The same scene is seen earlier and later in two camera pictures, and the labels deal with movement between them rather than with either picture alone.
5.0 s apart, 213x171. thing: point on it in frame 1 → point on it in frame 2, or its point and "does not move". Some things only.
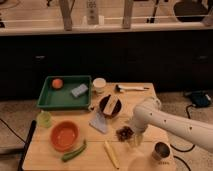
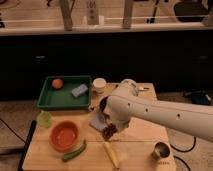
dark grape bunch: (124, 133) → (108, 131)
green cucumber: (69, 156) does not move
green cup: (44, 119) does not move
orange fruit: (57, 83) does not move
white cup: (99, 84) does not move
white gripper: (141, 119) → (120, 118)
